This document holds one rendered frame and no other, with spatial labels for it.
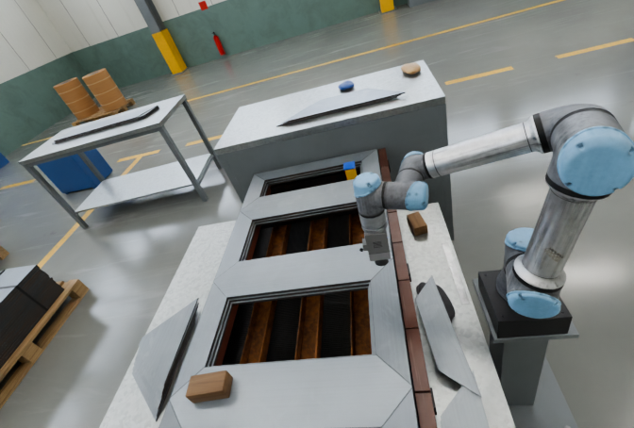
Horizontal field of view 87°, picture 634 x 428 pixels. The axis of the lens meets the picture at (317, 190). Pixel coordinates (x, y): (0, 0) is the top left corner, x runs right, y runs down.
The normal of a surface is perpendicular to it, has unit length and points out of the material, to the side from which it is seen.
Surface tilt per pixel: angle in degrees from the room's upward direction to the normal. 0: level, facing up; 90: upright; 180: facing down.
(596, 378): 0
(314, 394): 0
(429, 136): 90
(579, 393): 0
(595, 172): 78
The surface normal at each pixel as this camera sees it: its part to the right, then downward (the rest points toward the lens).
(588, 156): -0.37, 0.47
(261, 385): -0.28, -0.77
